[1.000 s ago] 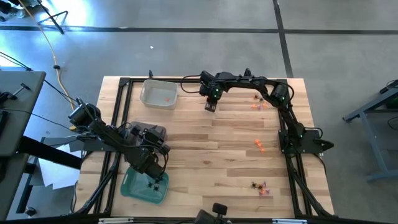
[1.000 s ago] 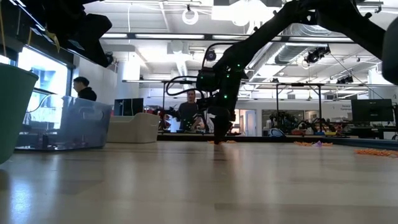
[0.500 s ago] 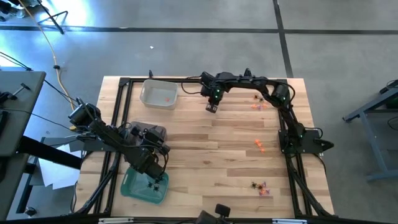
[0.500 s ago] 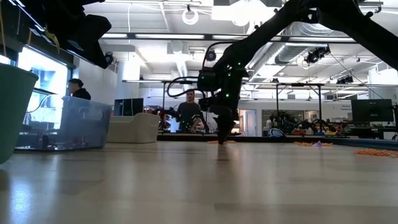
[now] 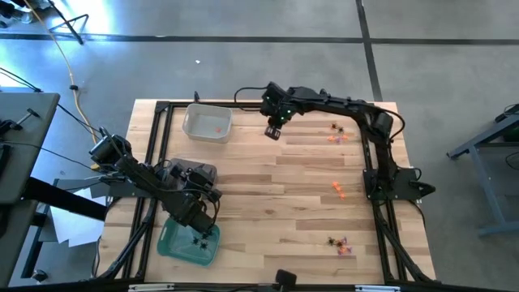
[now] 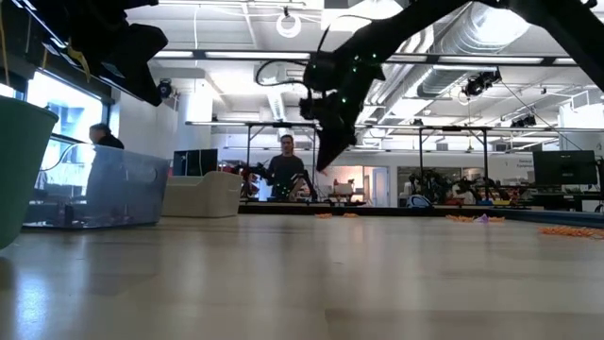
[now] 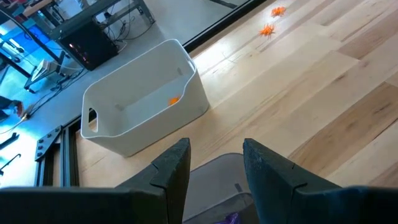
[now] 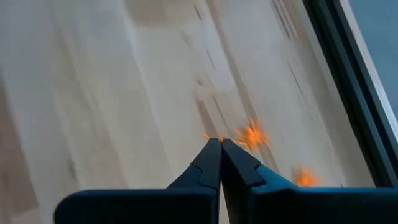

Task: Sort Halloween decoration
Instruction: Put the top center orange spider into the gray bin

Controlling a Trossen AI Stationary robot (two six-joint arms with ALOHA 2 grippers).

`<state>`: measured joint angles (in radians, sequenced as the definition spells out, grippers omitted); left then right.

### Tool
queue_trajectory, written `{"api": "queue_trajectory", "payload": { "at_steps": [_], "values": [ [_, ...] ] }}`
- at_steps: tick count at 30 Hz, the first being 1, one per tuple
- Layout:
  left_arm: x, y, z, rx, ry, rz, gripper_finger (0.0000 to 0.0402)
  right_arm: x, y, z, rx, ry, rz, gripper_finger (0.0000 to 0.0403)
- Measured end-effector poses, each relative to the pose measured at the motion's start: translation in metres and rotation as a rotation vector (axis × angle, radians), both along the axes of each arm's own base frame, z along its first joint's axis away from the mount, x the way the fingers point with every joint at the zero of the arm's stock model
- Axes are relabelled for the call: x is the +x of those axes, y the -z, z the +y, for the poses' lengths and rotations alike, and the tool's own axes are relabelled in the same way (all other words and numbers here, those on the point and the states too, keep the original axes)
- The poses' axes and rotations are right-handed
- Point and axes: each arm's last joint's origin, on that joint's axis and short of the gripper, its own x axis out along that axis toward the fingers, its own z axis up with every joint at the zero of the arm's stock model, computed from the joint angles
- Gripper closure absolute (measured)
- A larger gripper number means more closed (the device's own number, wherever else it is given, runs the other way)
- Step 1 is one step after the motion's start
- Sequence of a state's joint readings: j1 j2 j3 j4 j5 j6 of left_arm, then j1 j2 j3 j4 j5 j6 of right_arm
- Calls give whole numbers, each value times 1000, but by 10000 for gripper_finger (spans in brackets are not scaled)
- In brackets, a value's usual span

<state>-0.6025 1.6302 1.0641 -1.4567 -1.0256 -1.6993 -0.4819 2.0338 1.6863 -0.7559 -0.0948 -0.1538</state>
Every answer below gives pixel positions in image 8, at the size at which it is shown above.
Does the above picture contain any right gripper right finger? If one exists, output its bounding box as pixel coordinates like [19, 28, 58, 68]
[221, 138, 296, 224]

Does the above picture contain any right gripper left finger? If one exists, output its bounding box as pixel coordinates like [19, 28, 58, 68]
[167, 138, 222, 191]

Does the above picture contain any orange plastic spider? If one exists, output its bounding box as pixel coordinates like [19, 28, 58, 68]
[292, 166, 322, 188]
[203, 133, 226, 144]
[233, 118, 271, 154]

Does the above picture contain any black aluminium rig frame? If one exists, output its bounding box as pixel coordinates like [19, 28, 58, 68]
[303, 0, 398, 188]

